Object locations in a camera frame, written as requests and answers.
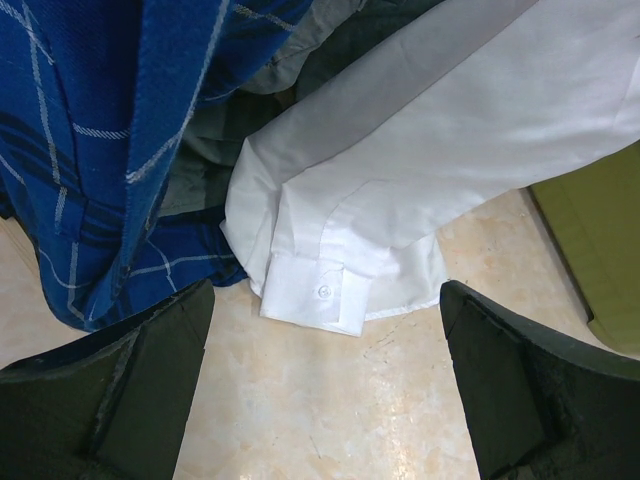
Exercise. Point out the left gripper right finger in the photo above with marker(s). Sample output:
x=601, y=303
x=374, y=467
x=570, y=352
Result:
x=539, y=404

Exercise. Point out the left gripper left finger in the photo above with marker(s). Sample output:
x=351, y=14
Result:
x=111, y=405

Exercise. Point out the grey shirt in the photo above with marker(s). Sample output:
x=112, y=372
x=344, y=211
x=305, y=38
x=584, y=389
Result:
x=331, y=36

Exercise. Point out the white shirt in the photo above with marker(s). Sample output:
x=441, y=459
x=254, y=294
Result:
x=333, y=206

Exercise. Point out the blue plaid shirt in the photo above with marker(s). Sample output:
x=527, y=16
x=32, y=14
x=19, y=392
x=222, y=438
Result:
x=95, y=97

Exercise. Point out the green plastic basket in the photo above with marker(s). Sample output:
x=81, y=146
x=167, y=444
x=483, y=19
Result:
x=592, y=217

